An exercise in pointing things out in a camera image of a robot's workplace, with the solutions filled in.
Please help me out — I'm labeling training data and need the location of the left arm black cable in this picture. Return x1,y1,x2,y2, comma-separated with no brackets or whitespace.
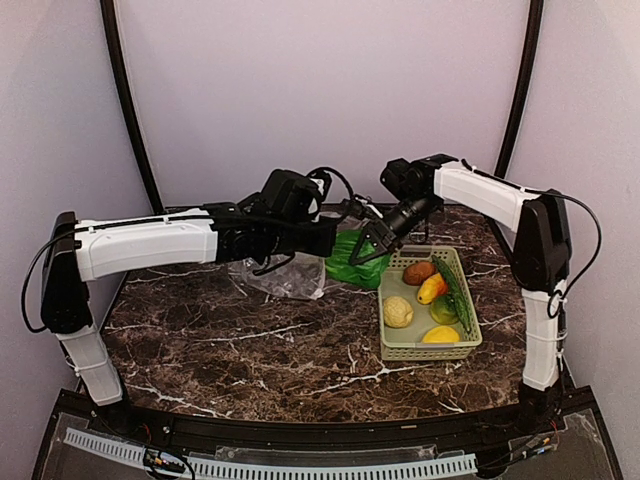
20,167,361,334

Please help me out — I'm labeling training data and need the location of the yellow lemon toy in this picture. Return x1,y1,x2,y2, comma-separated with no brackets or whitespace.
422,325,460,344

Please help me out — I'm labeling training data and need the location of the bok choy toy green white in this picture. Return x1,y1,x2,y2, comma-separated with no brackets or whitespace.
324,228,392,290

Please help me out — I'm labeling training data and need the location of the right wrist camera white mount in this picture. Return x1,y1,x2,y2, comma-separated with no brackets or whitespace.
340,197,383,220

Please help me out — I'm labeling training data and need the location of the white slotted cable duct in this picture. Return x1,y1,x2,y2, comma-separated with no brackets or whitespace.
63,427,477,479

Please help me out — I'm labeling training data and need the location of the right black frame post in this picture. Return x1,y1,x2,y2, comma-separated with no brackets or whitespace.
494,0,545,179

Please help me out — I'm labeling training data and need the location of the black frame post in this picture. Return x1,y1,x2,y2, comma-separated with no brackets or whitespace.
99,0,165,214
494,0,545,179

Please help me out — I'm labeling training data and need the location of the left black frame post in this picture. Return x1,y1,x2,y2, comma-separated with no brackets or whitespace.
99,0,165,214

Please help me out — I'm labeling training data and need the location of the black front rail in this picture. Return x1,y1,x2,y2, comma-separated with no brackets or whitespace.
59,389,596,454

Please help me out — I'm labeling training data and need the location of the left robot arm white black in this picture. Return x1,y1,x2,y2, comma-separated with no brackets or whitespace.
40,168,336,436

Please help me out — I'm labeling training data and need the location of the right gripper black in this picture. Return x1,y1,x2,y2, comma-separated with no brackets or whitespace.
349,193,439,265

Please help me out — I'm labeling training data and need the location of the beige wrinkled round food toy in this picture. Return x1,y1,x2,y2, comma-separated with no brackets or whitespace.
383,296,414,329

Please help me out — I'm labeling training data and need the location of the green cucumber toy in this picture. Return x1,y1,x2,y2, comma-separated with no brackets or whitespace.
432,255,472,334

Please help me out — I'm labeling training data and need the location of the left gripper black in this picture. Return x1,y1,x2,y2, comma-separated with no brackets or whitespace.
268,215,340,258

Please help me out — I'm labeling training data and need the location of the brown potato toy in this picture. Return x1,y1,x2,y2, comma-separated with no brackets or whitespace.
402,261,438,286

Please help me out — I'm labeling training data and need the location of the orange yellow pepper toy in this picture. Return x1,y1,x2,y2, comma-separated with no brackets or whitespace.
416,273,449,305

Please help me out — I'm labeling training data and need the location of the clear dotted zip top bag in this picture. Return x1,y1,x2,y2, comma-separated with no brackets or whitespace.
227,253,326,300

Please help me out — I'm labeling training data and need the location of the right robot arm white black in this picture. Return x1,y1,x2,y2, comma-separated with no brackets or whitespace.
349,154,572,434

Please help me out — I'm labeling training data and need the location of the pale green plastic basket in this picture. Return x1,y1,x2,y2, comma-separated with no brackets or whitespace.
378,245,483,362

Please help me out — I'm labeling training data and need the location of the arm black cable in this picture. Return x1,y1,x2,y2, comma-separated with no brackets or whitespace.
20,167,361,334
462,159,603,321

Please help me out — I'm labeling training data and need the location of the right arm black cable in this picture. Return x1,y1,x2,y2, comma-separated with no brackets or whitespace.
462,159,603,321

